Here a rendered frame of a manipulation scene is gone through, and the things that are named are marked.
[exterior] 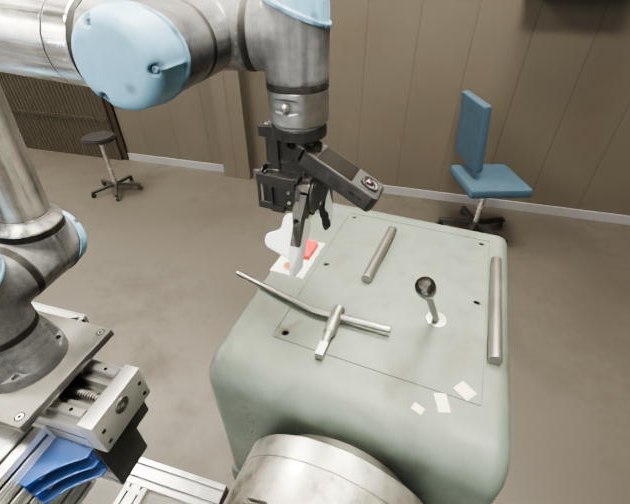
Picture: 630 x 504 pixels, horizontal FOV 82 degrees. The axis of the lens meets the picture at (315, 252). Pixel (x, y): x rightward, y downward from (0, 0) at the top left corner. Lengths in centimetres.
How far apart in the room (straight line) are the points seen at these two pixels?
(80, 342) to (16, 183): 33
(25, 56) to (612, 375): 267
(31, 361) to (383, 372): 63
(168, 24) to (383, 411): 53
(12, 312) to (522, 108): 340
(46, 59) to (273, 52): 21
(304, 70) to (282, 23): 5
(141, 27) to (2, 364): 66
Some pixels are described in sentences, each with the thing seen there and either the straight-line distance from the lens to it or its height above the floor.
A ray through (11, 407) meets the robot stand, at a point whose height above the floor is 116.
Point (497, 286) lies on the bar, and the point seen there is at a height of 128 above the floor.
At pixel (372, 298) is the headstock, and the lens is 73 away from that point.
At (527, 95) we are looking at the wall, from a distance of 353.
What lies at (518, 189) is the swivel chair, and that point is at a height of 51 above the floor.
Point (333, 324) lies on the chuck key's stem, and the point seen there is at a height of 128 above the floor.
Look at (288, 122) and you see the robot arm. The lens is 46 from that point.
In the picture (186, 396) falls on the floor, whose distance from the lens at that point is 216.
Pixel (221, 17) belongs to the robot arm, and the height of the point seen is 173.
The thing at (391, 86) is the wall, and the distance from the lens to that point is 345.
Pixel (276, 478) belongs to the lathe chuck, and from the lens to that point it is 58.
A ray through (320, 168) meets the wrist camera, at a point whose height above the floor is 157.
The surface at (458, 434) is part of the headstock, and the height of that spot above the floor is 125.
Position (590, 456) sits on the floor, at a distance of 230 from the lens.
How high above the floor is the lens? 176
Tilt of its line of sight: 38 degrees down
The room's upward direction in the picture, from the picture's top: straight up
